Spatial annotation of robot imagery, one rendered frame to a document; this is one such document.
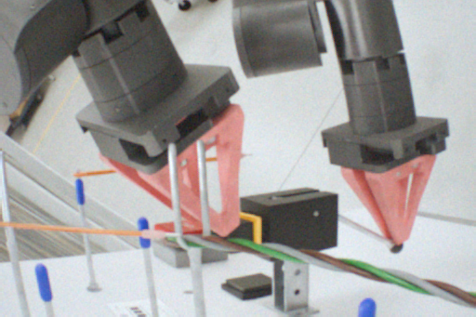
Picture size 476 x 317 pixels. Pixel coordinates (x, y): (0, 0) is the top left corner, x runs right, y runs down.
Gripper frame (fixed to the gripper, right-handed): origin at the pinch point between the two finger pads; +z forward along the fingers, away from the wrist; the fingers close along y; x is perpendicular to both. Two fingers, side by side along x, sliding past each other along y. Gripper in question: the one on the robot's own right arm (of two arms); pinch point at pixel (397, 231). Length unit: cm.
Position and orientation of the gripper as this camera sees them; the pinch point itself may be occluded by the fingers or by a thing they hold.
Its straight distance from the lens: 53.6
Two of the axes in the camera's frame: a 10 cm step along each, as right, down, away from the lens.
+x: 8.7, -2.6, 4.2
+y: 4.5, 0.7, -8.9
